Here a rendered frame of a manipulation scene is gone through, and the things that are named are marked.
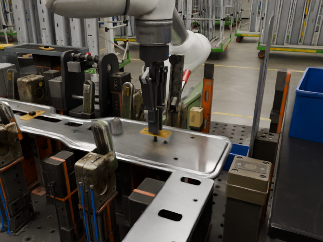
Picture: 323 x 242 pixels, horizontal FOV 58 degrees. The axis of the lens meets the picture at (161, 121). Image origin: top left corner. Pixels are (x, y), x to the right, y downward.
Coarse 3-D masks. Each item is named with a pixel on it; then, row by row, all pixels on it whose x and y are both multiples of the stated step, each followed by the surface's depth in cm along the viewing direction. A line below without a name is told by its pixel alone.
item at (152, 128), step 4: (148, 112) 78; (156, 112) 77; (148, 116) 78; (156, 116) 77; (148, 120) 79; (156, 120) 78; (148, 124) 79; (152, 124) 79; (156, 124) 78; (148, 128) 80; (152, 128) 79; (156, 128) 79; (152, 132) 80; (156, 132) 79
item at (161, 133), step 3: (144, 129) 83; (147, 129) 83; (159, 129) 81; (141, 132) 81; (144, 132) 81; (147, 132) 81; (159, 132) 81; (162, 132) 81; (165, 132) 81; (168, 132) 81; (153, 135) 80; (156, 135) 79; (159, 135) 79; (162, 135) 79; (165, 135) 79; (168, 135) 79
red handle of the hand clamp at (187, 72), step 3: (186, 69) 98; (186, 72) 97; (189, 72) 98; (183, 75) 97; (186, 75) 96; (183, 78) 96; (186, 78) 96; (183, 81) 96; (186, 81) 96; (183, 84) 95; (183, 87) 95; (174, 99) 92; (174, 102) 91; (171, 105) 91; (174, 105) 91
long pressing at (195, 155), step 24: (0, 120) 96; (24, 120) 96; (72, 120) 96; (96, 120) 95; (72, 144) 81; (120, 144) 80; (144, 144) 80; (168, 144) 80; (192, 144) 80; (216, 144) 80; (168, 168) 70; (192, 168) 69; (216, 168) 70
